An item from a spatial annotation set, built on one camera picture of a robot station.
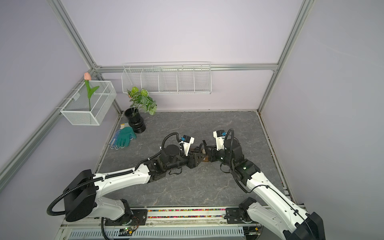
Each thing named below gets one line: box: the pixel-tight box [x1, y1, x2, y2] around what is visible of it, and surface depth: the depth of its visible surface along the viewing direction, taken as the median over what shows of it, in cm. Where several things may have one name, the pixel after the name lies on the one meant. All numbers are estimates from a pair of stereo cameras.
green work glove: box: [116, 126, 137, 148], surface depth 107 cm
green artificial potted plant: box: [127, 86, 157, 115], surface depth 89 cm
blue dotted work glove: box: [108, 129, 121, 149], surface depth 104 cm
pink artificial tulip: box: [84, 72, 100, 112], surface depth 85 cm
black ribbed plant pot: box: [124, 107, 146, 134], surface depth 103 cm
